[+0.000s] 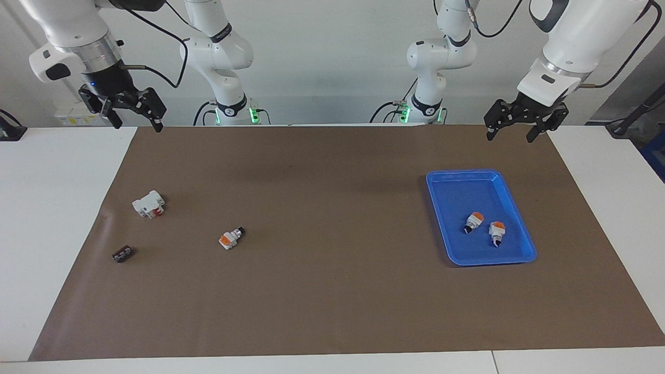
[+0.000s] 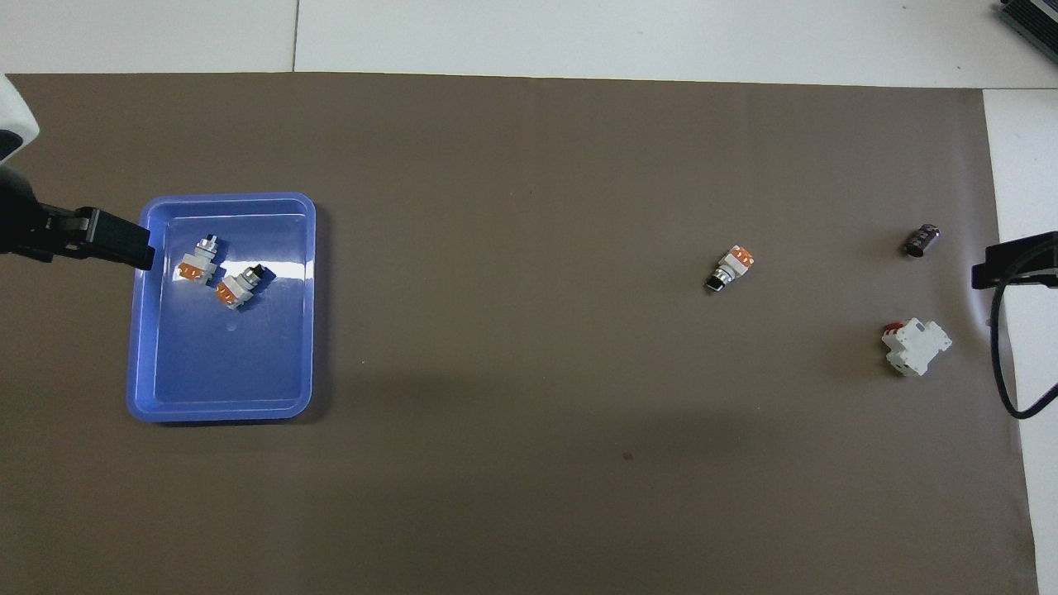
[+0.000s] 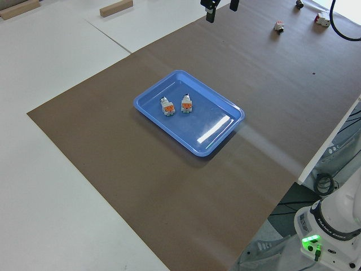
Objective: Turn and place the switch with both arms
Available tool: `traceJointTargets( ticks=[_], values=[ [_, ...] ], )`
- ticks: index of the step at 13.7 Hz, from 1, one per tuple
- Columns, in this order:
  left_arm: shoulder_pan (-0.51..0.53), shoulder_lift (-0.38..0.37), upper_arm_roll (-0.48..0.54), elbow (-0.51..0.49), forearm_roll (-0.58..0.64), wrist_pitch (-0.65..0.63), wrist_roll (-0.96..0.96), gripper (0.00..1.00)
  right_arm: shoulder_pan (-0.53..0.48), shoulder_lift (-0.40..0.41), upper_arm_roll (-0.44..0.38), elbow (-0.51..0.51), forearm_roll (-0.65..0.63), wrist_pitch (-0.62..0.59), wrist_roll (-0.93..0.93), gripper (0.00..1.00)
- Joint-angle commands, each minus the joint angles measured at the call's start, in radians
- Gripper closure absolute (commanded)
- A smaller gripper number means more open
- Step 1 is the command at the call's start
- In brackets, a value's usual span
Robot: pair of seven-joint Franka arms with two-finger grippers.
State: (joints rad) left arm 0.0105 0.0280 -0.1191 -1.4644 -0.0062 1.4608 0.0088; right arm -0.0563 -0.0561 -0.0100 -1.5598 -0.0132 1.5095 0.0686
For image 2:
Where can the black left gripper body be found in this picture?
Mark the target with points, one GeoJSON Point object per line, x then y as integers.
{"type": "Point", "coordinates": [21, 219]}

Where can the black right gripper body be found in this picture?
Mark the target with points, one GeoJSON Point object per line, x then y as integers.
{"type": "Point", "coordinates": [1048, 260]}

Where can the selector switch with green block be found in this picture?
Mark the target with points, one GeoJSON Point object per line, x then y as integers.
{"type": "Point", "coordinates": [198, 262]}

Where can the small dark terminal block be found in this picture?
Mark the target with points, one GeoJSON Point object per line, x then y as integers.
{"type": "Point", "coordinates": [922, 240]}

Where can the white circuit breaker red lever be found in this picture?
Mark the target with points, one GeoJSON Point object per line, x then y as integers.
{"type": "Point", "coordinates": [916, 345]}

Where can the blue plastic tray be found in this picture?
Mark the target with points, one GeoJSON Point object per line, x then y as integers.
{"type": "Point", "coordinates": [231, 364]}

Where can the grey ribbed device box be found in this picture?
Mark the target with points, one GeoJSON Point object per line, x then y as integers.
{"type": "Point", "coordinates": [1033, 18]}

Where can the brown paper table mat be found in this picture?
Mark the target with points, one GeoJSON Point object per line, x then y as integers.
{"type": "Point", "coordinates": [529, 330]}

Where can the selector switch with orange block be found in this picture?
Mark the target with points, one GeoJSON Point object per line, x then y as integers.
{"type": "Point", "coordinates": [731, 268]}
{"type": "Point", "coordinates": [238, 286]}

